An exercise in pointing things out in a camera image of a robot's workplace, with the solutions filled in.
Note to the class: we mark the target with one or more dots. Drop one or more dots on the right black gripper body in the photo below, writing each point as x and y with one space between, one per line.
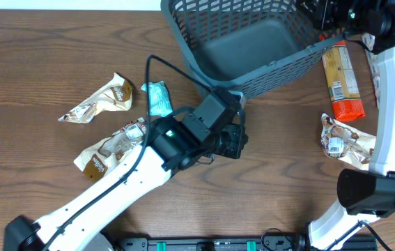
322 12

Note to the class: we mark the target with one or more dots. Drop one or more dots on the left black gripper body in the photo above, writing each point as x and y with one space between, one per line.
228 145

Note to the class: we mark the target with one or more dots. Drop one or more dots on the tissue pocket pack bundle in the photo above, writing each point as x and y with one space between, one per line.
369 41

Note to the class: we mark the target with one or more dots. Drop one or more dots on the orange pasta package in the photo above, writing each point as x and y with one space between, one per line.
342 84

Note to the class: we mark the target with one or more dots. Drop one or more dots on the grey plastic lattice basket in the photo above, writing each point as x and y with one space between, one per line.
251 46

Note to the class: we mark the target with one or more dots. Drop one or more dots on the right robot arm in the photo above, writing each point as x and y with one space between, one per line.
363 196

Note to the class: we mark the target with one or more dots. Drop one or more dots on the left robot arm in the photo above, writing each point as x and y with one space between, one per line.
172 143

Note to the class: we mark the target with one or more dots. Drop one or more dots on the teal snack packet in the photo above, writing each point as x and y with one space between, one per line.
159 99

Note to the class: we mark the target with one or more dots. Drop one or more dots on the beige snack pouch with barcode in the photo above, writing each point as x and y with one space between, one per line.
100 159

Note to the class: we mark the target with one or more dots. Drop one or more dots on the black mounting rail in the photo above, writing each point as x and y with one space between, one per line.
275 242

